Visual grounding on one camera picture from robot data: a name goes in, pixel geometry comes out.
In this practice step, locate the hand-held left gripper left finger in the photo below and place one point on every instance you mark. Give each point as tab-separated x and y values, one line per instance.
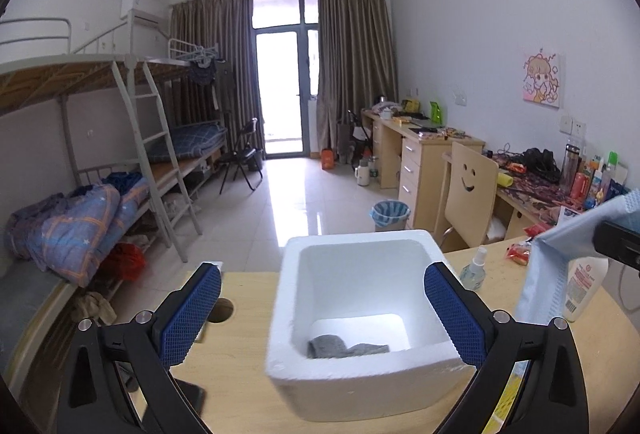
192	309

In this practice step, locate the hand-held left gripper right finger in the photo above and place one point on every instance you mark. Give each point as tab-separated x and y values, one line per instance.
452	314

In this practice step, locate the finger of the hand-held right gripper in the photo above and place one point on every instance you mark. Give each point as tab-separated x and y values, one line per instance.
620	244

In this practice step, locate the blue face mask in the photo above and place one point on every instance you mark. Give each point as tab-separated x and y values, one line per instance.
542	274

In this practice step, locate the white foam box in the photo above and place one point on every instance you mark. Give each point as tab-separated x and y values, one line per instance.
350	274

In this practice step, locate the clear blue spray bottle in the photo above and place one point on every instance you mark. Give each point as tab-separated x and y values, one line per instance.
472	274

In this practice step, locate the white lotion pump bottle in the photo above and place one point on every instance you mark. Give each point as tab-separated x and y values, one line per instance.
585	284

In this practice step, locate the white paper sheet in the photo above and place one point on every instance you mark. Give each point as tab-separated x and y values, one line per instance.
567	216

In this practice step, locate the row of toiletry bottles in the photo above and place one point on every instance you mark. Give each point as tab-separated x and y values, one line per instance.
595	179

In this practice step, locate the red cloth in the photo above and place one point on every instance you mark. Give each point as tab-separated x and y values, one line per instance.
125	264

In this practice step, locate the black phone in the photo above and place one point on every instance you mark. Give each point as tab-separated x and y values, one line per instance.
192	396

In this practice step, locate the red snack packet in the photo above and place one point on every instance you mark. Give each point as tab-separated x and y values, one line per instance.
520	254

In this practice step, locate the wooden desk with patterned mat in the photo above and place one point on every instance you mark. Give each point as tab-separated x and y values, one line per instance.
520	214

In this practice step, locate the wooden chair with smiley face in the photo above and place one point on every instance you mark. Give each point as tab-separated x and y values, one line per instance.
465	204

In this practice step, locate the black bag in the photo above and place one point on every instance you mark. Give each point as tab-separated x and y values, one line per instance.
540	164

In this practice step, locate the trash bin with blue liner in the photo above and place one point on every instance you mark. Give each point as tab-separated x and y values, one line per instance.
390	216

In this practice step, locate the grey sock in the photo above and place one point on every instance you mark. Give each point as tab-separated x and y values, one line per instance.
325	346

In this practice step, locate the yellow roll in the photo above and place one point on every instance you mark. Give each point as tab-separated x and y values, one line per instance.
505	179

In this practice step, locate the blue plaid blanket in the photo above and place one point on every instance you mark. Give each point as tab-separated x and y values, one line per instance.
75	229

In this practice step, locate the light wooden desk with drawers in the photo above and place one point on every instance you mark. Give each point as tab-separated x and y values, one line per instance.
425	164

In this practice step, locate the black folding chair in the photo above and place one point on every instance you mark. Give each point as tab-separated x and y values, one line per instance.
242	159

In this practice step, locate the white metal bunk bed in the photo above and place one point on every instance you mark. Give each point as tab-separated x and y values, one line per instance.
195	149
60	74

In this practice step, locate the white thermos jug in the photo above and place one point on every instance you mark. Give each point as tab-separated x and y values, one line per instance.
363	173

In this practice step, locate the dark blue plaid quilt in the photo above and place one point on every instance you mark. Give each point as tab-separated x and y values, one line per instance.
190	139

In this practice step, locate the black folding cart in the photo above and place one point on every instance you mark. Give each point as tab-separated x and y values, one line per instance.
360	139

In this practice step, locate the orange bag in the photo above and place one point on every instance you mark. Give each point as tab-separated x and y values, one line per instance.
327	160

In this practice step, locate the white bed ladder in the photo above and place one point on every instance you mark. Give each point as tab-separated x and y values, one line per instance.
150	114

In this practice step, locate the green bag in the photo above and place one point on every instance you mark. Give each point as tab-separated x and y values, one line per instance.
436	114

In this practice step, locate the hanging dark clothes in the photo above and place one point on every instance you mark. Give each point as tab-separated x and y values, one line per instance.
205	71

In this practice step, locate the brown curtain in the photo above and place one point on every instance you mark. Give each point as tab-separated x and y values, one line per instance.
215	64
355	64

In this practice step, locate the glass balcony door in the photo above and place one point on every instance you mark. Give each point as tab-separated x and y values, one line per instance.
285	79

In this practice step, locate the white air conditioner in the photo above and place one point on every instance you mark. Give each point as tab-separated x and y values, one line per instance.
141	9

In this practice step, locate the white wall socket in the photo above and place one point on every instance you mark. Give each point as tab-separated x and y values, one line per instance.
572	125

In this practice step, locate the cartoon wall poster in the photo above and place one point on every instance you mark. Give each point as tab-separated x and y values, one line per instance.
544	78

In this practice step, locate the white wall switch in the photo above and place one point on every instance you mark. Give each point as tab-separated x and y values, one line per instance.
460	97

